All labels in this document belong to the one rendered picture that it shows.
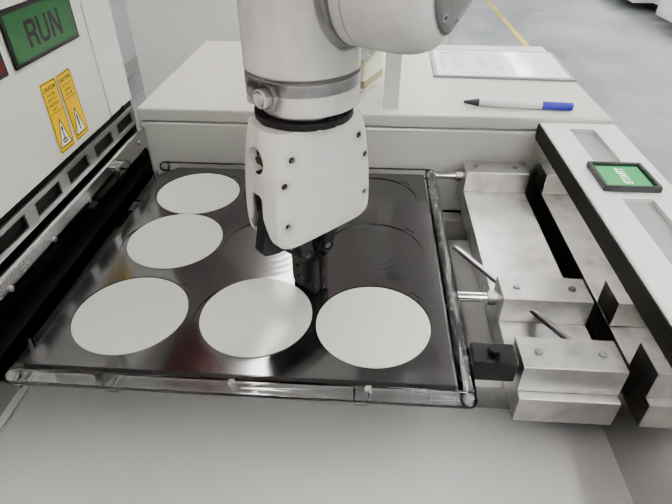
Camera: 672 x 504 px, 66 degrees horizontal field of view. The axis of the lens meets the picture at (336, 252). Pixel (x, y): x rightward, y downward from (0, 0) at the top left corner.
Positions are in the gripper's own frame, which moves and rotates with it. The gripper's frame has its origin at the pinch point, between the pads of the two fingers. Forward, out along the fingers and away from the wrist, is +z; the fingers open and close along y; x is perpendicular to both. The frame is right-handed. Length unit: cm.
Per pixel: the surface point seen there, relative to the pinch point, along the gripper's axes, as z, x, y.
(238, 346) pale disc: 2.0, -2.2, -9.7
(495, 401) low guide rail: 9.0, -17.5, 6.9
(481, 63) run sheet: -5, 18, 51
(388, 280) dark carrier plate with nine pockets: 2.1, -4.6, 5.9
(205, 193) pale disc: 2.0, 21.9, 1.5
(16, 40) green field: -17.8, 24.0, -12.6
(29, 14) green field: -19.3, 26.1, -10.4
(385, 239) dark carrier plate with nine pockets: 2.1, 0.4, 10.8
